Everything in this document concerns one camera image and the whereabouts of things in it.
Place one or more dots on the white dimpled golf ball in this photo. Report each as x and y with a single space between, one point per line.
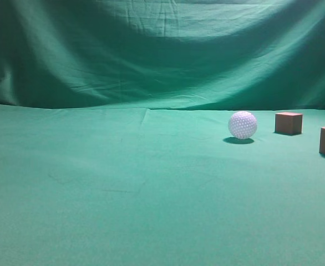
242 125

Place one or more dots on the green cloth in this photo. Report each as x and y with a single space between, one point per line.
114 140

